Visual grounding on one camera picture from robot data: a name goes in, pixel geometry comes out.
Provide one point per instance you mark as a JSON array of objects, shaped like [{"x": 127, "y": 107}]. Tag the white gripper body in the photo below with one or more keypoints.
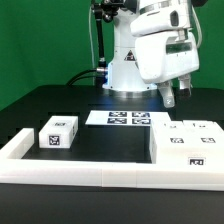
[{"x": 161, "y": 57}]

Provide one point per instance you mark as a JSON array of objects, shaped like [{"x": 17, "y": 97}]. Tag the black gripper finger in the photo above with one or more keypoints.
[
  {"x": 185, "y": 85},
  {"x": 166, "y": 92}
]

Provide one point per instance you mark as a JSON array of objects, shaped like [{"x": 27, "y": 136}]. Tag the white cabinet door with tag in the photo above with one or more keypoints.
[{"x": 202, "y": 131}]

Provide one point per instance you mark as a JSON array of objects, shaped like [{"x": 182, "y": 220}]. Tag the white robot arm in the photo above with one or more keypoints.
[{"x": 137, "y": 18}]

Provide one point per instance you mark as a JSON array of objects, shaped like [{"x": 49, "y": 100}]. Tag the white cabinet body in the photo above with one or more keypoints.
[{"x": 188, "y": 154}]

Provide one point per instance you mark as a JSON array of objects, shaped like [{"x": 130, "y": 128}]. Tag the white cabinet top box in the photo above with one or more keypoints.
[{"x": 58, "y": 132}]

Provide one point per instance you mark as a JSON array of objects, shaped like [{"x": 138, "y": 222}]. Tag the white base tag plate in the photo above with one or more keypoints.
[{"x": 125, "y": 118}]

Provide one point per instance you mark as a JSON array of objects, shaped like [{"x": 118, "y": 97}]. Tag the white U-shaped obstacle wall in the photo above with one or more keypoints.
[{"x": 15, "y": 168}]

